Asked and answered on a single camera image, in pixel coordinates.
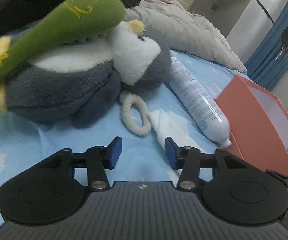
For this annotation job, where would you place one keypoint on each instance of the pink cardboard box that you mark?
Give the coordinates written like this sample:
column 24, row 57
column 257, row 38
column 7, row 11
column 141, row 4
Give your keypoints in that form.
column 258, row 124

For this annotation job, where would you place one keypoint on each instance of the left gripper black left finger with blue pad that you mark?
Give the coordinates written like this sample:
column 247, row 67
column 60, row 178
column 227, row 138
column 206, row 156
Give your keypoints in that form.
column 96, row 160

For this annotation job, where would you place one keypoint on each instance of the grey duvet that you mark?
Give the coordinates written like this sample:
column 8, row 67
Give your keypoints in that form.
column 168, row 21

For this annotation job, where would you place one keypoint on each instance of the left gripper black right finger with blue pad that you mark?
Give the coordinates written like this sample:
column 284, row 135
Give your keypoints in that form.
column 188, row 159

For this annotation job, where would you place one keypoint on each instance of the grey white penguin plush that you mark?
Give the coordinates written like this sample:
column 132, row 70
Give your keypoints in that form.
column 82, row 81

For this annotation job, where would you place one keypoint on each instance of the white tissue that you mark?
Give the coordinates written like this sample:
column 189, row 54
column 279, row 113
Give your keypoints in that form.
column 169, row 124

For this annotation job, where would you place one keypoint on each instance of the white spray bottle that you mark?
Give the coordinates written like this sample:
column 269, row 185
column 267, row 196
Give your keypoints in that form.
column 203, row 109

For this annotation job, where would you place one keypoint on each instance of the light blue bed sheet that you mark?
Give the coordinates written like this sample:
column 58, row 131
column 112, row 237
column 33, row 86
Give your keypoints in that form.
column 24, row 143

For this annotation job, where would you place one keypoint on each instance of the blue curtain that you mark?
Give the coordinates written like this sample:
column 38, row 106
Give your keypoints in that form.
column 268, row 63

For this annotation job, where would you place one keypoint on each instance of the green snake plush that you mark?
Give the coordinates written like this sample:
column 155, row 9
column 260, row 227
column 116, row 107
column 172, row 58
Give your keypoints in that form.
column 69, row 21

